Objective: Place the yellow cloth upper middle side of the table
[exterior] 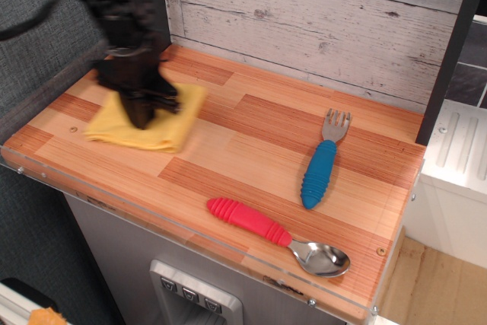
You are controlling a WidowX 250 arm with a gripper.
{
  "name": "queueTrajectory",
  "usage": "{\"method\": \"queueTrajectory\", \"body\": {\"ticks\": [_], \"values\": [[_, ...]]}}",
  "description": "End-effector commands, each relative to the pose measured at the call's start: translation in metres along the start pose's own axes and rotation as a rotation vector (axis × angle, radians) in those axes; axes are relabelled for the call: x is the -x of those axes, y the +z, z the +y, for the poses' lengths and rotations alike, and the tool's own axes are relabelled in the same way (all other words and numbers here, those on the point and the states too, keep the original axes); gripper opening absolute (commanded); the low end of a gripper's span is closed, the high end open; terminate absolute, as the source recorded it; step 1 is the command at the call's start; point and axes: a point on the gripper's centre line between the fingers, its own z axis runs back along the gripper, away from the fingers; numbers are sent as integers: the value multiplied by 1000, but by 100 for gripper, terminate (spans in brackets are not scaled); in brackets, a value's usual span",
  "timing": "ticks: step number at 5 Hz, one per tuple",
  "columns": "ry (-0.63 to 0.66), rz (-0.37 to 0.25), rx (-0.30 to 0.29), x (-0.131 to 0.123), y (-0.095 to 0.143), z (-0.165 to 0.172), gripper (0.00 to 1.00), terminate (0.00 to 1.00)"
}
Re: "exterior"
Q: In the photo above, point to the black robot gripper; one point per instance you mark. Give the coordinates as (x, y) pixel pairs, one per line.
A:
(135, 75)

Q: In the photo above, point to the yellow rag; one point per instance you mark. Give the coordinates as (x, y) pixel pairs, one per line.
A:
(167, 132)

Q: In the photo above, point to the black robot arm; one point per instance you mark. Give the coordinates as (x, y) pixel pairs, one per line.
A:
(126, 24)

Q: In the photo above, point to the grey toy fridge cabinet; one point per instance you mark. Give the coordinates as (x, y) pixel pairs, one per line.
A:
(124, 251)

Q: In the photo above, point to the silver dispenser panel with buttons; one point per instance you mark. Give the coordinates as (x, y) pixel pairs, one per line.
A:
(184, 299)

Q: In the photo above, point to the orange object at corner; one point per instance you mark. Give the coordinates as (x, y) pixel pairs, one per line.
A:
(46, 316)

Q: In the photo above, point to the clear acrylic edge guard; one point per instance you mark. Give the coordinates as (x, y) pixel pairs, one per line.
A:
(169, 195)

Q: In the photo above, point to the white toy sink unit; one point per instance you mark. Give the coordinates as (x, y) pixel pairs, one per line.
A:
(447, 209)

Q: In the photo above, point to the dark left shelf post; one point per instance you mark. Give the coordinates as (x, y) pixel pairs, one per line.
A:
(160, 1)

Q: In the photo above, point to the dark shelf post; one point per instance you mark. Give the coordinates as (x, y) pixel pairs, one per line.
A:
(160, 1)
(452, 54)

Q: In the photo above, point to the blue handled metal fork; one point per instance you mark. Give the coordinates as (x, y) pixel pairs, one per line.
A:
(317, 176)

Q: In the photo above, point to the red handled metal spoon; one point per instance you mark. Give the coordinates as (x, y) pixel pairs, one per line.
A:
(317, 259)

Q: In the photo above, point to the dark right shelf post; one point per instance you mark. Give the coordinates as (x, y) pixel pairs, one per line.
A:
(452, 54)

